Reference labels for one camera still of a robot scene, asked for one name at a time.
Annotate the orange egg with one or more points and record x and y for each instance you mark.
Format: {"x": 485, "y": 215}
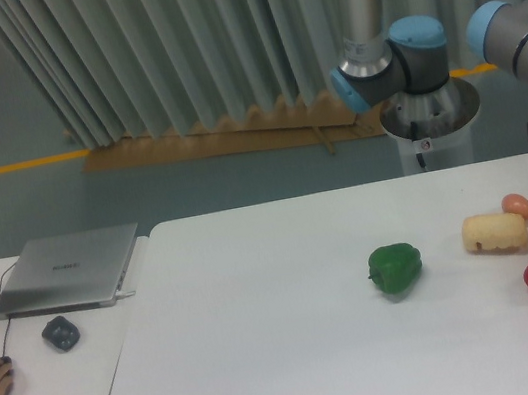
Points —
{"x": 515, "y": 204}

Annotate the pale yellow bread loaf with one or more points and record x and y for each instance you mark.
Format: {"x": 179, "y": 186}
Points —
{"x": 499, "y": 231}

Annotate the green bell pepper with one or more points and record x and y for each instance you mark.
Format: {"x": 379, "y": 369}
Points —
{"x": 394, "y": 267}

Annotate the brown cardboard sheet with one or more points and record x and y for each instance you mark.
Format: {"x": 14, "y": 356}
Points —
{"x": 325, "y": 122}

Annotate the white usb plug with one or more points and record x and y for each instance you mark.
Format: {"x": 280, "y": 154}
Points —
{"x": 124, "y": 295}

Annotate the grey pleated curtain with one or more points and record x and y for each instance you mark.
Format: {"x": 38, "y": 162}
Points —
{"x": 113, "y": 68}

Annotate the black round controller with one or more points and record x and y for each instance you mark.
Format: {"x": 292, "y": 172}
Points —
{"x": 61, "y": 334}

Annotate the silver laptop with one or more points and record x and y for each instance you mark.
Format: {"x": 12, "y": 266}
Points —
{"x": 79, "y": 270}

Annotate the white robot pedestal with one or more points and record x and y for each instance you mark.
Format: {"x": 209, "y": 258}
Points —
{"x": 433, "y": 131}

